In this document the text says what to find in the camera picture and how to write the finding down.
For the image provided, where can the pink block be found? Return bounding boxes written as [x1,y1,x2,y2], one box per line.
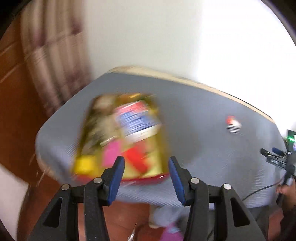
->
[102,140,121,168]

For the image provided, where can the beige patterned curtain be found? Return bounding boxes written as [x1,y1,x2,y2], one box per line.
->
[21,1,91,116]

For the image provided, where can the red gold metal tin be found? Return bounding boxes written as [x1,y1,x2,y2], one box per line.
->
[71,93,169,184]

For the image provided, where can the grey mesh mat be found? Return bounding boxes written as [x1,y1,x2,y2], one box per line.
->
[35,73,285,208]

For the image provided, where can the person's right hand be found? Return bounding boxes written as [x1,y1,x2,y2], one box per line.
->
[276,179,296,212]

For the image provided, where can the yellow block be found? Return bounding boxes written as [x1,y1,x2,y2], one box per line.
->
[73,155,97,176]

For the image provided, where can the black cable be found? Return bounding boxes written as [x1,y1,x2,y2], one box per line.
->
[242,180,282,202]

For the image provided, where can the brown wooden door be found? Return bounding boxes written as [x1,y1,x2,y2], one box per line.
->
[0,16,48,184]

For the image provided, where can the red round tape measure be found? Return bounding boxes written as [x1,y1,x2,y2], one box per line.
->
[226,115,242,133]

